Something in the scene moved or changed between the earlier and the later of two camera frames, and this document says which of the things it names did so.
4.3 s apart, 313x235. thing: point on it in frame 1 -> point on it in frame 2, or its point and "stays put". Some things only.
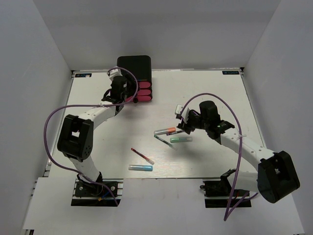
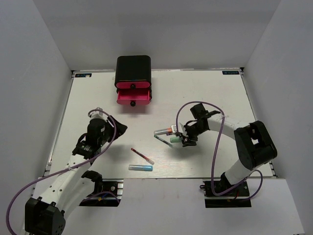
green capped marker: x=186 y=139 stays put
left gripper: x=132 y=87 -> x=121 y=128
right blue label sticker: x=230 y=72 stays put
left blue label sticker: x=83 y=75 stays put
